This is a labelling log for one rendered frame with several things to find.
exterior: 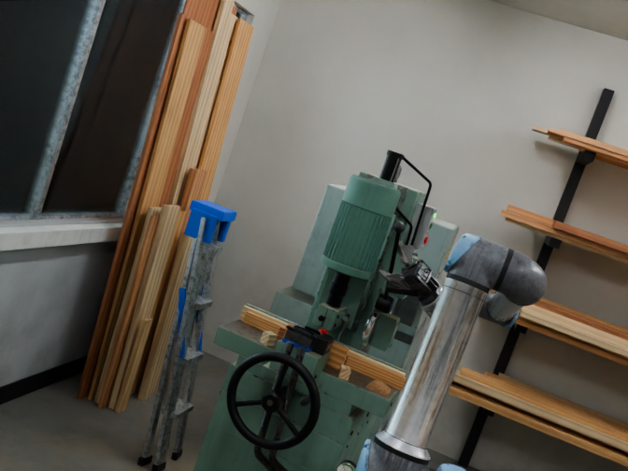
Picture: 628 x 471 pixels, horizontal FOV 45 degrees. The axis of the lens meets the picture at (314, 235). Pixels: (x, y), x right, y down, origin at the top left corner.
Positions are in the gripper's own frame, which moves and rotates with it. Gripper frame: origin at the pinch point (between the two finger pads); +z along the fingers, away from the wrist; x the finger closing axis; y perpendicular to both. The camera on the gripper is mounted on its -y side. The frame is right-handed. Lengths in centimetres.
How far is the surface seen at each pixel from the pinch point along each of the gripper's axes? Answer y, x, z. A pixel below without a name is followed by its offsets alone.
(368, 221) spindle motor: -2.0, -6.0, 9.6
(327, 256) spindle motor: -17.5, 3.2, 8.7
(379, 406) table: -10.6, 34.9, -29.7
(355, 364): -24.7, 20.1, -23.4
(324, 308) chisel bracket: -24.3, 13.5, -3.2
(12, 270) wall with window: -147, 22, 70
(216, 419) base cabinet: -56, 52, -5
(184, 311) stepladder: -116, -2, 9
